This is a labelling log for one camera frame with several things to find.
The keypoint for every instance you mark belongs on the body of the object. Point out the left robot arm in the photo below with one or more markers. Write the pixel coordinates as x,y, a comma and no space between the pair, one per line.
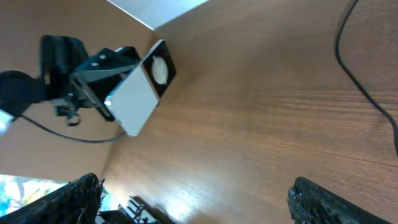
20,90

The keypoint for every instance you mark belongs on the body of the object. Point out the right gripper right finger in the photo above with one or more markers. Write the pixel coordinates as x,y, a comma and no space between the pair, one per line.
309,203

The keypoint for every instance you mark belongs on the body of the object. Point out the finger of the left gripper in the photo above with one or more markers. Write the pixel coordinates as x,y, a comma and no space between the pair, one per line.
94,92
108,63

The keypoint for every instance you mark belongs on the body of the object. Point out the black smartphone with white circles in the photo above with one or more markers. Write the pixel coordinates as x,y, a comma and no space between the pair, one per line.
136,97

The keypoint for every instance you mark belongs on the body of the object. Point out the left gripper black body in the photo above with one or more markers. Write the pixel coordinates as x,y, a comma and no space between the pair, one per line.
59,57

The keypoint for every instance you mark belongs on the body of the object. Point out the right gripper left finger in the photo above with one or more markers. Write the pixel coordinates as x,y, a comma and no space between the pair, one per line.
76,202

